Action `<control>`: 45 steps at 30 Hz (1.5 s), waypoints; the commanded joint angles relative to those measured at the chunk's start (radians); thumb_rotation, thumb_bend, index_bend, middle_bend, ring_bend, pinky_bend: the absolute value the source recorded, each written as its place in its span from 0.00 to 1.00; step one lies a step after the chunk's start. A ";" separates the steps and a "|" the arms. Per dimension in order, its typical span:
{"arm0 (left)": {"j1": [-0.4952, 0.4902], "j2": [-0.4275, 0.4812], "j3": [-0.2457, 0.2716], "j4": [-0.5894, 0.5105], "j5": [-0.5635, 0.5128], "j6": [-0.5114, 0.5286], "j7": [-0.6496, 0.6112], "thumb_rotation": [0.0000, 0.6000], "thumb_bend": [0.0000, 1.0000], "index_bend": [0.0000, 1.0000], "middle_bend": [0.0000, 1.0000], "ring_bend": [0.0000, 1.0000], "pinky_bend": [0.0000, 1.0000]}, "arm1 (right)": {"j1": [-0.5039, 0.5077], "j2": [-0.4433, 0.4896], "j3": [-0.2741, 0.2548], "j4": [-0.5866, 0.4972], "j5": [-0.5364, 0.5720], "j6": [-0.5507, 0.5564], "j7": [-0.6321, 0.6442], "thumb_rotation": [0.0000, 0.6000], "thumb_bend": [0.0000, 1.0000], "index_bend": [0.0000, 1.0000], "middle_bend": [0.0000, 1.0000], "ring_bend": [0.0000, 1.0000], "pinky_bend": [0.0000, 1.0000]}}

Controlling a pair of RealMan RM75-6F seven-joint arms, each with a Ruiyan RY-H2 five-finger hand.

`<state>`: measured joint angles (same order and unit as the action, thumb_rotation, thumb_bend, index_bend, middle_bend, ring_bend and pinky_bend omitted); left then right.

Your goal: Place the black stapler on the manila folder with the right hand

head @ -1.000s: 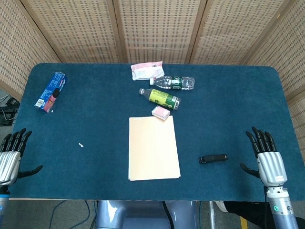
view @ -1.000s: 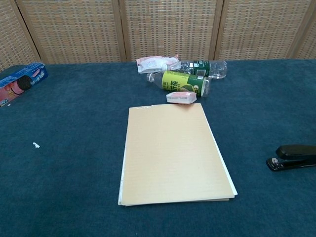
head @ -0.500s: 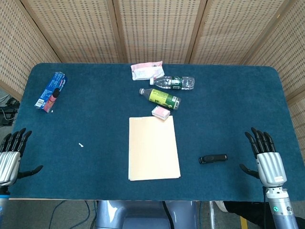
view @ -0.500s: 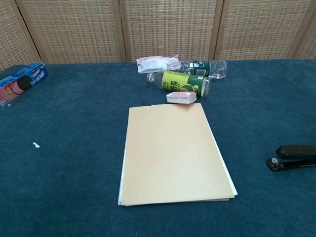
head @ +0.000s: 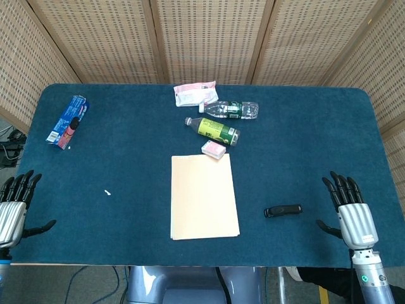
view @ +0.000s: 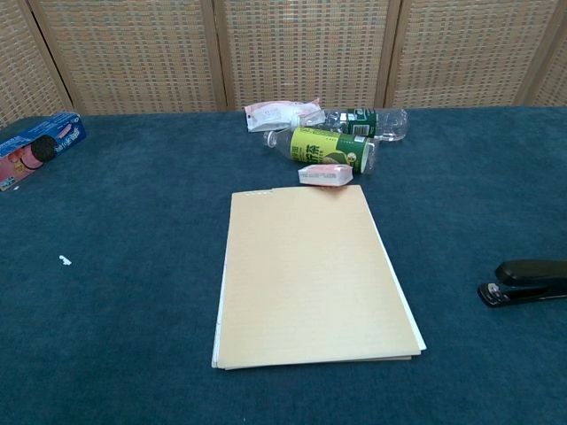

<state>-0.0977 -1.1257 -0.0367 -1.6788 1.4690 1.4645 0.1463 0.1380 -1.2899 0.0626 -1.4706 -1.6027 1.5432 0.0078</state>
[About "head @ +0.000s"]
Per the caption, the blue table cloth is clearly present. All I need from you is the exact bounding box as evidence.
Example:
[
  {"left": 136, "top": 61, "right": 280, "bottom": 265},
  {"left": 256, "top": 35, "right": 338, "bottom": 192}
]
[{"left": 10, "top": 83, "right": 405, "bottom": 269}]

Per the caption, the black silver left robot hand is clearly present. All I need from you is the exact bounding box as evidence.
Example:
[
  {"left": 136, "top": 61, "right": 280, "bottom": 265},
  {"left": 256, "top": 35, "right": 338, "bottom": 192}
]
[{"left": 0, "top": 170, "right": 57, "bottom": 250}]

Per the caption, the black base cable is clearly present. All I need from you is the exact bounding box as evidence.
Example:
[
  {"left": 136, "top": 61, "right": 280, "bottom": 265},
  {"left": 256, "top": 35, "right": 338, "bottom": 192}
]
[{"left": 216, "top": 267, "right": 231, "bottom": 304}]

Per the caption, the clear plastic water bottle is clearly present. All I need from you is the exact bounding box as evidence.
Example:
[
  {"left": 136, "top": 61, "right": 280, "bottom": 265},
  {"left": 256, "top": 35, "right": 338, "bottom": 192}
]
[{"left": 198, "top": 101, "right": 259, "bottom": 120}]

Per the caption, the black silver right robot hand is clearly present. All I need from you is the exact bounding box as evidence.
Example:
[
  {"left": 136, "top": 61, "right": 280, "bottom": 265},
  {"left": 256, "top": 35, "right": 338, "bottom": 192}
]
[{"left": 316, "top": 171, "right": 379, "bottom": 251}]

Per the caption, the woven wicker folding screen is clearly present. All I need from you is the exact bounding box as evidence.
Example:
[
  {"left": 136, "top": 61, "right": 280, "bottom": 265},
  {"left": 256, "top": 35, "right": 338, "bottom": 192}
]
[{"left": 0, "top": 0, "right": 405, "bottom": 180}]

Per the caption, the black floor cable bundle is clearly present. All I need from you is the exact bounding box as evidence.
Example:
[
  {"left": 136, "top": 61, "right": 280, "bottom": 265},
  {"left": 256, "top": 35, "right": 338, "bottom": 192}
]
[{"left": 0, "top": 125, "right": 27, "bottom": 169}]

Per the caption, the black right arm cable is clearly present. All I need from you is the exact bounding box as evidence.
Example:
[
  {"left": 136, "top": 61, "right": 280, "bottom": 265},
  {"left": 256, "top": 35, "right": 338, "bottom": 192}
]
[{"left": 348, "top": 248, "right": 358, "bottom": 304}]

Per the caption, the green label tea bottle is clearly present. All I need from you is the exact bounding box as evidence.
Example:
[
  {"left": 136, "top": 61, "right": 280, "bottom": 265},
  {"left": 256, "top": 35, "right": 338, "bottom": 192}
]
[{"left": 184, "top": 117, "right": 241, "bottom": 147}]

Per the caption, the small pink box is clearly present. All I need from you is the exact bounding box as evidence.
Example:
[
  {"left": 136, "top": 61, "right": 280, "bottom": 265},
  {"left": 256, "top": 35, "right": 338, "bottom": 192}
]
[{"left": 201, "top": 140, "right": 227, "bottom": 159}]

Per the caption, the beige paper folder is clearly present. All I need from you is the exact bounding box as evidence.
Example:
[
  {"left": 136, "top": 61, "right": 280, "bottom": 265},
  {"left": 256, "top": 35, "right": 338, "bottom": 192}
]
[{"left": 170, "top": 154, "right": 240, "bottom": 241}]

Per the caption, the pink white snack packet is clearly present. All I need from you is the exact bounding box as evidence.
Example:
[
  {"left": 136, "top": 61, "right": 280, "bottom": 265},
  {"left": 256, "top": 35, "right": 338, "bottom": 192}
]
[{"left": 173, "top": 80, "right": 219, "bottom": 108}]

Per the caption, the blue floor cable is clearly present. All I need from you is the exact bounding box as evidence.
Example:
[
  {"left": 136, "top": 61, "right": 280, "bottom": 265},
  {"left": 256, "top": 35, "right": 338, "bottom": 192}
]
[{"left": 65, "top": 265, "right": 128, "bottom": 304}]

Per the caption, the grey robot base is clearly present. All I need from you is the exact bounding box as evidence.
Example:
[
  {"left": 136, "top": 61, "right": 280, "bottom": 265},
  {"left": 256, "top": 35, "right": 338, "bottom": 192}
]
[{"left": 126, "top": 265, "right": 264, "bottom": 304}]

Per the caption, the blue cookie box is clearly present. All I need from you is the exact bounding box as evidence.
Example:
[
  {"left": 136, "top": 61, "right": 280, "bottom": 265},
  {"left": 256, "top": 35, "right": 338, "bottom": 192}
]
[{"left": 46, "top": 94, "right": 90, "bottom": 149}]

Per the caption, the black stapler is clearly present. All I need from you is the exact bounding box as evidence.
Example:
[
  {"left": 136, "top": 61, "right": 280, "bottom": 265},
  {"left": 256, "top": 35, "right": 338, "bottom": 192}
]
[{"left": 263, "top": 205, "right": 303, "bottom": 219}]

